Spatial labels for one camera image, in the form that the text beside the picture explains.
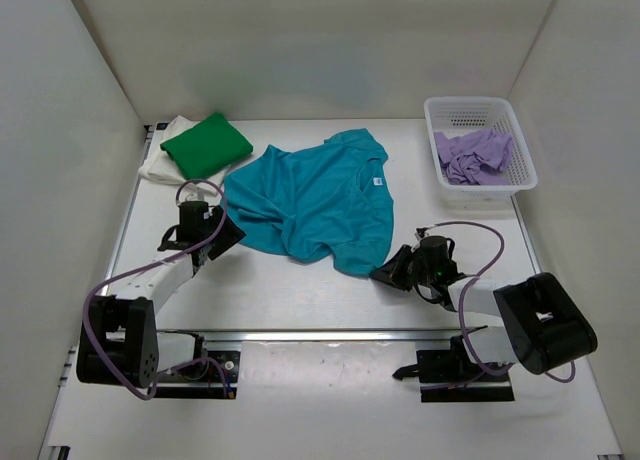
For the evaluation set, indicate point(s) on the teal t-shirt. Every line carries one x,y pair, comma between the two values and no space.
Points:
330,200

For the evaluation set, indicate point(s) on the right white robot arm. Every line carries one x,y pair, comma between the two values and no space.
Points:
534,323

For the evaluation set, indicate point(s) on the crumpled lilac t-shirt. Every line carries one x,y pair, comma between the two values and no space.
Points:
480,158

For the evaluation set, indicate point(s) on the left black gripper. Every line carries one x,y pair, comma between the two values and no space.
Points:
231,234

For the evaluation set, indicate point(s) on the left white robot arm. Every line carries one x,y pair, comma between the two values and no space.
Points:
119,341

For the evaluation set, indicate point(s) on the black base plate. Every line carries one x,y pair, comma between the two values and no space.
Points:
445,377
194,365

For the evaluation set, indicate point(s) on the white plastic basket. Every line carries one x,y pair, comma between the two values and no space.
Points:
461,115

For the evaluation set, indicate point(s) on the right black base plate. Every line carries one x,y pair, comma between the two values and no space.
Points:
445,377

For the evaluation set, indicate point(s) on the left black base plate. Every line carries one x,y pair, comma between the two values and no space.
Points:
194,365

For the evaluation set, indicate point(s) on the folded white t-shirt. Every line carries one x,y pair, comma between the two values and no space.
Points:
158,167

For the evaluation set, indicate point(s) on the folded green t-shirt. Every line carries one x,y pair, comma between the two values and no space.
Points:
206,148

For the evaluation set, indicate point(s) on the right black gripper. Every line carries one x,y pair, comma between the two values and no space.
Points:
391,272

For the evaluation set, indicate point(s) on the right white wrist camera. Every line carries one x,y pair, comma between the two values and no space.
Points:
423,232

